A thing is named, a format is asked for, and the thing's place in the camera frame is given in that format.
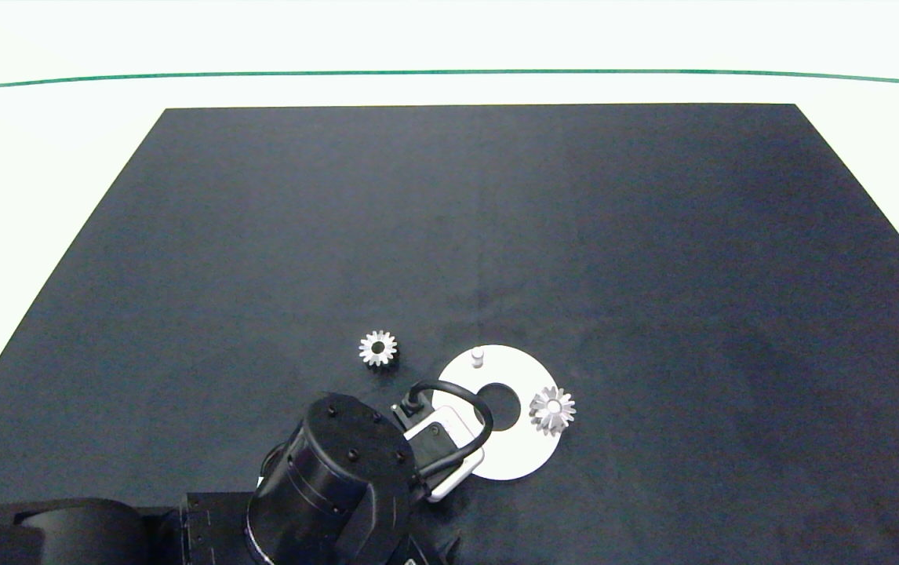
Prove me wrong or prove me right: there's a round white pinned carrier plate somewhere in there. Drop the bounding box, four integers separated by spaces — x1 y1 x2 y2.
431 344 562 481

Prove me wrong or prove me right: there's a black camera cable loop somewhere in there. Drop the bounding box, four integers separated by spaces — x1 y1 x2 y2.
406 380 495 481

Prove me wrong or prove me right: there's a dark rectangular work mat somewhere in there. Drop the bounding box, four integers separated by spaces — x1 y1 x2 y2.
0 103 899 565

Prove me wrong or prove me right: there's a small steel planetary gear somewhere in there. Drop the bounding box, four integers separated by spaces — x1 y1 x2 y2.
529 385 577 436
359 330 399 367

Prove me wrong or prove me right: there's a white boxy wrist camera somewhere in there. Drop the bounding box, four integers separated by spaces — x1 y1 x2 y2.
404 404 488 504

